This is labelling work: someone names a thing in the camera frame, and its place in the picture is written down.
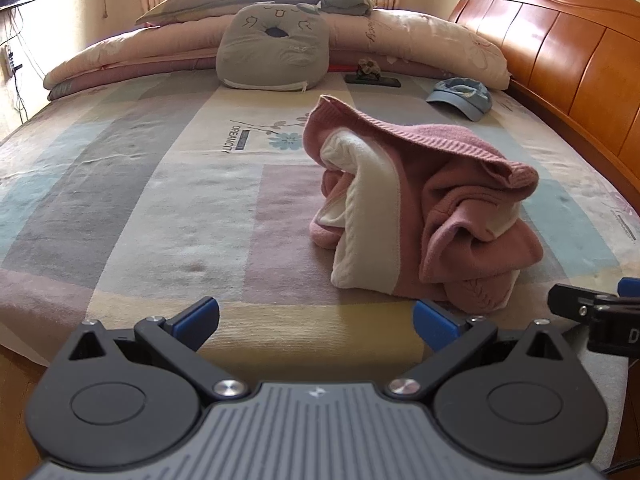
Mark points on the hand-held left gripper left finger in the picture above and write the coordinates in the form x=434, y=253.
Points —
x=197, y=321

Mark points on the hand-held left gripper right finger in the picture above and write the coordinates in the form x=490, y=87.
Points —
x=435, y=325

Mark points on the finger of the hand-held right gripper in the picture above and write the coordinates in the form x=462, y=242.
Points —
x=567, y=300
x=631, y=287

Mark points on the pink and white knit sweater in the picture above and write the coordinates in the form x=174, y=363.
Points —
x=450, y=210

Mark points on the grey-green folded clothes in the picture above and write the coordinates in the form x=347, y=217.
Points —
x=347, y=2

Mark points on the blue baseball cap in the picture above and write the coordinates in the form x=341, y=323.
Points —
x=465, y=101

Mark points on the wooden headboard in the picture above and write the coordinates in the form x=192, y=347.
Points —
x=560, y=50

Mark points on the black flat device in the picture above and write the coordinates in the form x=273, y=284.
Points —
x=387, y=81

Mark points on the brown floral scrunchie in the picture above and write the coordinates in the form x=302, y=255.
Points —
x=369, y=67

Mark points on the red stick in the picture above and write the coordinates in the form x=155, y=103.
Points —
x=342, y=67

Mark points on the pink folded quilt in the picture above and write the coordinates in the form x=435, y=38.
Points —
x=150, y=50

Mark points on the grey cat face cushion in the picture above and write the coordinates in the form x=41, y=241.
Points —
x=270, y=55

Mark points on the power strip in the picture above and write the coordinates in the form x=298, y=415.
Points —
x=9, y=62

